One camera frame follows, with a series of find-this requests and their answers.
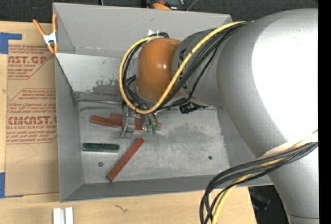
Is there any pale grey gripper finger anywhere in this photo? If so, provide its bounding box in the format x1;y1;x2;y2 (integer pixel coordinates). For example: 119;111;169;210
121;115;129;138
128;116;137;139

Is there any red-brown flat block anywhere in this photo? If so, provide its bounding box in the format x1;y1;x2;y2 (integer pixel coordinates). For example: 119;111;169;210
106;137;145;183
90;115;123;129
109;112;162;130

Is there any dark green flat block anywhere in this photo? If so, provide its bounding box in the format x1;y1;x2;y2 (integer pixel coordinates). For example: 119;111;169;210
82;142;121;154

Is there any grey metal bin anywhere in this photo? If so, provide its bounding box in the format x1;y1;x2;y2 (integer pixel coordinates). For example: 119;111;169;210
52;2;275;203

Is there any brown cardboard board red print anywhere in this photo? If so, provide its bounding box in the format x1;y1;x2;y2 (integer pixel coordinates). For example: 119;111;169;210
0;20;61;198

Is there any black cylinder on white bracket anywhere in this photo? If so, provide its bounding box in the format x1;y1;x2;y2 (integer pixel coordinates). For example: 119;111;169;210
178;100;200;115

